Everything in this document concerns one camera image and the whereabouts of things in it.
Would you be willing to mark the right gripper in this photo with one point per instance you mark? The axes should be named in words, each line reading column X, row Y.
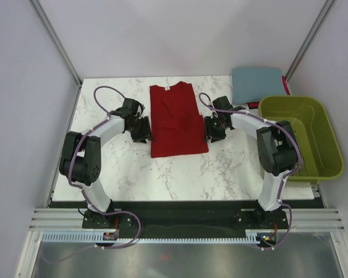
column 209, row 132

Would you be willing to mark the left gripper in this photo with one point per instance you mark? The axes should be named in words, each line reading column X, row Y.
column 145, row 132

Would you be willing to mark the red t-shirt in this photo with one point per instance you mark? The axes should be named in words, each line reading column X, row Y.
column 176, row 124

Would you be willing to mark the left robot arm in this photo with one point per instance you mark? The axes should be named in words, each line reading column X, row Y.
column 81, row 159

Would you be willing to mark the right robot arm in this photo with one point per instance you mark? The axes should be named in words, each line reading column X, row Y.
column 278, row 153

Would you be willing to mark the folded blue t-shirt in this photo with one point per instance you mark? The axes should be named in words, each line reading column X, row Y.
column 252, row 84

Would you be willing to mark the olive green plastic basket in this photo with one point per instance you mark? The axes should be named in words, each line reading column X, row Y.
column 322, row 159

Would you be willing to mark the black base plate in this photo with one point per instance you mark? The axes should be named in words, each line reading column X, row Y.
column 182, row 219

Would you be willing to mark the left aluminium frame post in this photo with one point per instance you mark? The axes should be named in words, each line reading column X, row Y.
column 52, row 34

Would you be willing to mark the aluminium frame post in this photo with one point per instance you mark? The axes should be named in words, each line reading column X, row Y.
column 52, row 34
column 309, row 38

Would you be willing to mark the aluminium rail profile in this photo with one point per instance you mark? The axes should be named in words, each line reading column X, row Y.
column 56, row 219

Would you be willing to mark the white slotted cable duct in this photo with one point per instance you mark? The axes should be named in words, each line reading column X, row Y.
column 105, row 237

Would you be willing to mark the right aluminium frame post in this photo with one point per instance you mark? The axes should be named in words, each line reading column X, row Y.
column 309, row 38

